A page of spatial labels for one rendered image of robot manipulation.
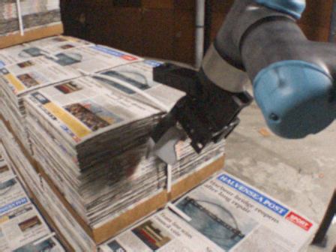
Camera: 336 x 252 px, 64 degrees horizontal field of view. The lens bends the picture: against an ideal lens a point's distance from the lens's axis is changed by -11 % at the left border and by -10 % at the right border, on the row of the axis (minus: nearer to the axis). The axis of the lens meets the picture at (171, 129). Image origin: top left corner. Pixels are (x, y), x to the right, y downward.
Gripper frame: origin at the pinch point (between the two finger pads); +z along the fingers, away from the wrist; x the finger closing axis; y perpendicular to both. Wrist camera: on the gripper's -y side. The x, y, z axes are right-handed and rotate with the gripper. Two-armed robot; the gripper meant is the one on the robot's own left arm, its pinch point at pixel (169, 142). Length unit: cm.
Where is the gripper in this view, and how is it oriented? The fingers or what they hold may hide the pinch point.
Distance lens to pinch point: 56.9
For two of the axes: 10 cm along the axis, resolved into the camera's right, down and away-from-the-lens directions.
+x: 7.4, -3.3, 5.9
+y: 5.9, 7.4, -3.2
